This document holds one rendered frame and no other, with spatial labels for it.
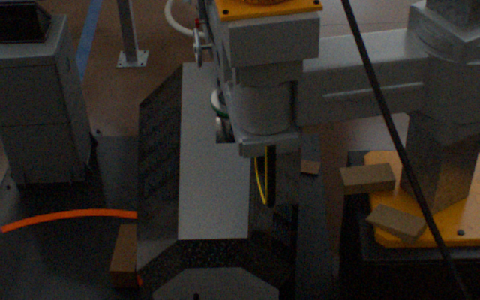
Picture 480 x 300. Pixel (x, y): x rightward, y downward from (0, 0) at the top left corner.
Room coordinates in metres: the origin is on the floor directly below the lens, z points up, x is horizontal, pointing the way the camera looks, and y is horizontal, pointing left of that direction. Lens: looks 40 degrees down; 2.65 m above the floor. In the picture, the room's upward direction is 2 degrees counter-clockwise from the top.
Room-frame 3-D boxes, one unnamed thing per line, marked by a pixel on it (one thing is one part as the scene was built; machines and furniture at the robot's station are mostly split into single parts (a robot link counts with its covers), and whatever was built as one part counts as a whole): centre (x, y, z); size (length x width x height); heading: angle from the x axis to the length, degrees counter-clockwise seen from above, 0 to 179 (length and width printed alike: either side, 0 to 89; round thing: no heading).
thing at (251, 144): (2.03, -0.02, 1.30); 0.74 x 0.23 x 0.49; 8
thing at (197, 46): (2.29, 0.13, 1.20); 0.15 x 0.10 x 0.15; 8
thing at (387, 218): (1.71, -0.54, 0.80); 0.20 x 0.10 x 0.05; 49
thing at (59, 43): (3.03, 1.10, 0.43); 0.50 x 0.50 x 0.85; 1
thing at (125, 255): (2.23, 0.58, 0.07); 0.30 x 0.12 x 0.12; 175
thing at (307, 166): (2.88, -0.29, 0.02); 0.25 x 0.10 x 0.01; 73
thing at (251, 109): (1.77, -0.07, 1.34); 0.19 x 0.19 x 0.20
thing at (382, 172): (1.93, -0.46, 0.81); 0.20 x 0.10 x 0.05; 95
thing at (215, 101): (2.42, 0.03, 0.84); 0.21 x 0.21 x 0.01
